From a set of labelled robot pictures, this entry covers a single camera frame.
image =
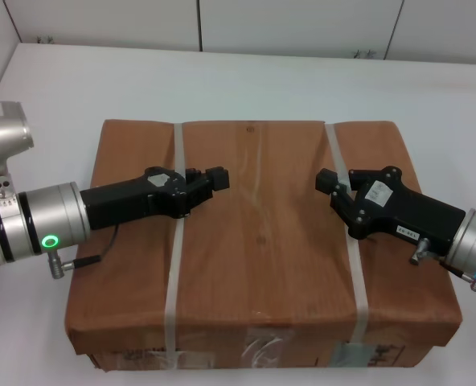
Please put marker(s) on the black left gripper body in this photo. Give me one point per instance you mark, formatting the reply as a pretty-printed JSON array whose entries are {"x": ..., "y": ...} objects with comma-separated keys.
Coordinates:
[{"x": 121, "y": 201}]

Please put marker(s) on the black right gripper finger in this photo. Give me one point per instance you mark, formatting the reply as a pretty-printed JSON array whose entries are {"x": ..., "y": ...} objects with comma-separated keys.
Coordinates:
[
  {"x": 326, "y": 179},
  {"x": 344, "y": 205}
]

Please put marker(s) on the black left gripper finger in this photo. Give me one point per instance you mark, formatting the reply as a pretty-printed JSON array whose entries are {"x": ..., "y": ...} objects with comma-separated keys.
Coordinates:
[
  {"x": 218, "y": 177},
  {"x": 201, "y": 197}
]

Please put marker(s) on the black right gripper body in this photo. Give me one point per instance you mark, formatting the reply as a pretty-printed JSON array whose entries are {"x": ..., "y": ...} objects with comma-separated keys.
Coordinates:
[{"x": 407, "y": 217}]

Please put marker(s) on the brown cardboard box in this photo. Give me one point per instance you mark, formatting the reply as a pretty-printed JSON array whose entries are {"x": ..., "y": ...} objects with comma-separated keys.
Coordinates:
[{"x": 262, "y": 249}]

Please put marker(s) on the clear packing tape strip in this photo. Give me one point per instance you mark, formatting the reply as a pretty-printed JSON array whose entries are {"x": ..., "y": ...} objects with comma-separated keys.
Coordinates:
[{"x": 267, "y": 346}]

